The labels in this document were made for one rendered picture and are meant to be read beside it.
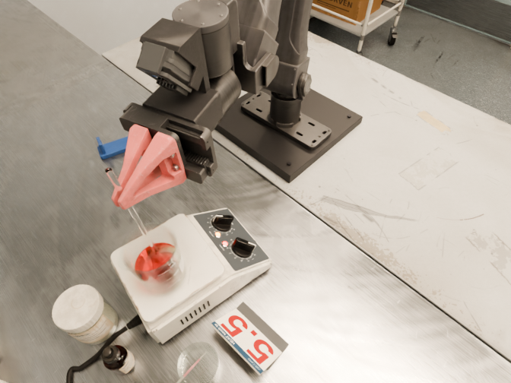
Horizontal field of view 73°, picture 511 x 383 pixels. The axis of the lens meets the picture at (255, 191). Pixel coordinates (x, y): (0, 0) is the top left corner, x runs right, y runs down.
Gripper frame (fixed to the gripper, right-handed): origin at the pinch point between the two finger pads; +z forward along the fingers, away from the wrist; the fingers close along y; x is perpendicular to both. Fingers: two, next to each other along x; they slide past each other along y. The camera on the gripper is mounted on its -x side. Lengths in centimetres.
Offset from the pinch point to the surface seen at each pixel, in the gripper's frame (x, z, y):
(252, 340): 22.5, 2.3, 14.3
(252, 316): 24.3, -0.9, 12.7
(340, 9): 94, -222, -35
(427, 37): 126, -268, 25
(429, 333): 25.1, -10.0, 36.4
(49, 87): 26, -29, -57
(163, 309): 15.6, 5.1, 3.7
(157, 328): 17.8, 7.2, 3.5
